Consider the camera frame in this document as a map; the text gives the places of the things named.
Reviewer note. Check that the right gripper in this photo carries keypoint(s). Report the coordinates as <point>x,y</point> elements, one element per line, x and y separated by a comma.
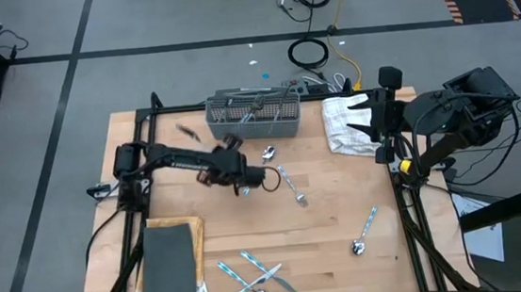
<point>387,113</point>

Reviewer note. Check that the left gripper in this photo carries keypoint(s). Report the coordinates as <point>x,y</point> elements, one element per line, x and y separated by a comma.
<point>239,169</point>

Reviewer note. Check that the dark brown utensil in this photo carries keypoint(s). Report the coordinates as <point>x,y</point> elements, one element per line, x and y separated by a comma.
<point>188,132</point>
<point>258,101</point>

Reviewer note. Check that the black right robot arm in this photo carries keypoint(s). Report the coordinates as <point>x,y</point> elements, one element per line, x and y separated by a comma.
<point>474,99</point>

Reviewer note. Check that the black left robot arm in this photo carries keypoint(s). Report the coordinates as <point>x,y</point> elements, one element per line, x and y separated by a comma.
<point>181,158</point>

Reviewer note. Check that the grey plastic silverware basket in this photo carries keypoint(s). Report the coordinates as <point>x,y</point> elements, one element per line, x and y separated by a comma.
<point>240,131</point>

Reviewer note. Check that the white folded towel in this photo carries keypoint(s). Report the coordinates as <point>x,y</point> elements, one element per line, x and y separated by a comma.
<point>342,129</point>

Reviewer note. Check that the small silver spoon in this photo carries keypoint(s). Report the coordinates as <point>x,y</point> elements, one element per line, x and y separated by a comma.
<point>268,153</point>

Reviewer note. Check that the yellow round cap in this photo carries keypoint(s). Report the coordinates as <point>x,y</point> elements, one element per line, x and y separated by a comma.
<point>405,166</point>

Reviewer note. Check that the grey power strip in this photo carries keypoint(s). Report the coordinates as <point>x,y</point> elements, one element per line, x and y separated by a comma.
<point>298,87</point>

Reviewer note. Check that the dark grey mat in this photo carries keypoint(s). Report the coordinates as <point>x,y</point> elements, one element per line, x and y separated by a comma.
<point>167,267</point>

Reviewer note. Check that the white paper sheet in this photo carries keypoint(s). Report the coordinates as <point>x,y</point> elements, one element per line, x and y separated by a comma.
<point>481,235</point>

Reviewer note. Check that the black desk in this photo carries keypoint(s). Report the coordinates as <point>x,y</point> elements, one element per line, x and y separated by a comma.
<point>516,208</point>

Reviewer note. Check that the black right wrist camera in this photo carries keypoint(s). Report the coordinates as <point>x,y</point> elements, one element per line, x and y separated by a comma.
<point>390,78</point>

